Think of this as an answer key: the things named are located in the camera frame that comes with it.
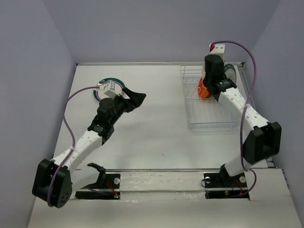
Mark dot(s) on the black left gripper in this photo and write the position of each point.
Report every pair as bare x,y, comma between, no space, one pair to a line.
136,99

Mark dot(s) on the large green red rimmed plate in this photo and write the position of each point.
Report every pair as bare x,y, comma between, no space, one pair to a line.
98,93

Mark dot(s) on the orange plate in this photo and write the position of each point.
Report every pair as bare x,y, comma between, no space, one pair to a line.
202,90

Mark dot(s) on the white plate green lettered rim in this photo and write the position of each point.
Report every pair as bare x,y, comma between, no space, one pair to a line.
230,72

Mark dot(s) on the cream plate with black patch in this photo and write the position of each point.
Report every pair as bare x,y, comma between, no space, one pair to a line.
203,73

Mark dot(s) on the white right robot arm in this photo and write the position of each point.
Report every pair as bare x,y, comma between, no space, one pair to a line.
259,138

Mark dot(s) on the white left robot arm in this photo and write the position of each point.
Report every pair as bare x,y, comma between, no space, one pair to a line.
53,179

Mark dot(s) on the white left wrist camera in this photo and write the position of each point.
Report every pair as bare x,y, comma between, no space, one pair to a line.
109,89

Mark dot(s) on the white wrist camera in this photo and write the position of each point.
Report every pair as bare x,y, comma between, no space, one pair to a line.
109,89
217,49

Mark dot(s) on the white wire dish rack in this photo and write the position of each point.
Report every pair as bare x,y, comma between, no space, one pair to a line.
203,114

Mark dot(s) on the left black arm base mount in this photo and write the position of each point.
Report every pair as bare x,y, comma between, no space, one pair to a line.
107,189

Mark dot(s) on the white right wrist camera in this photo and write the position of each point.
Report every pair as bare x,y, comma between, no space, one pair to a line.
217,49

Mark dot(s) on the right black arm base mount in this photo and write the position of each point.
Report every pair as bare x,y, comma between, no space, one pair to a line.
232,188

